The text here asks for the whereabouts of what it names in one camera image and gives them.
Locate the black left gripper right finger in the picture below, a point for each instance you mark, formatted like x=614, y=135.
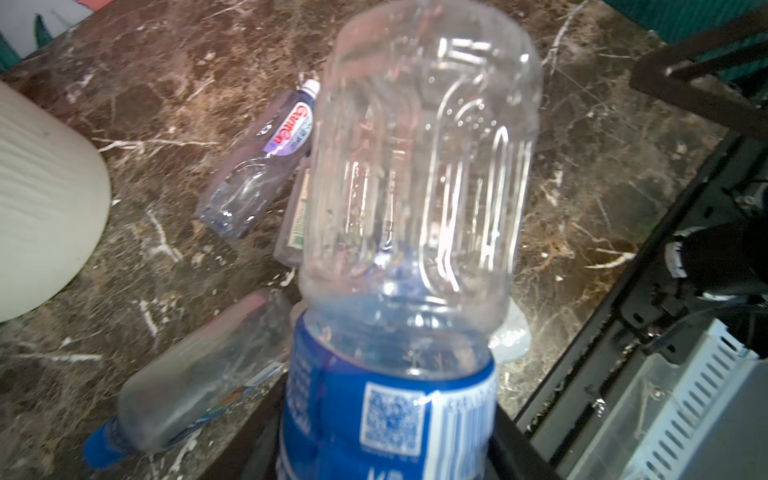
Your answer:
x=511, y=456

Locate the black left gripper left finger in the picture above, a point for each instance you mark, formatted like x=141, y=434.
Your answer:
x=253, y=451

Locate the clear bottle blue cap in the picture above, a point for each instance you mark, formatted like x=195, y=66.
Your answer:
x=196, y=380

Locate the white ribbed waste bin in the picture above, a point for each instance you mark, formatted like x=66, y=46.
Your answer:
x=55, y=202

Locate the clear bottle blue label centre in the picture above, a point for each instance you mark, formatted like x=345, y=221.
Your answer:
x=512, y=340

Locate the clear bottle white label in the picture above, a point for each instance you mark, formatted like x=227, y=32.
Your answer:
x=290, y=243

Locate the clear bottle purple label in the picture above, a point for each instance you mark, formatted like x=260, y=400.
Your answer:
x=250, y=178

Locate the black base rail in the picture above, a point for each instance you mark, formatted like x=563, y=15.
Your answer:
x=640, y=307

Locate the white vented cable duct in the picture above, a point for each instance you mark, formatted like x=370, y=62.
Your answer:
x=699, y=420

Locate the black right corner frame post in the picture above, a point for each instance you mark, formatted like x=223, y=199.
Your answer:
x=719, y=74

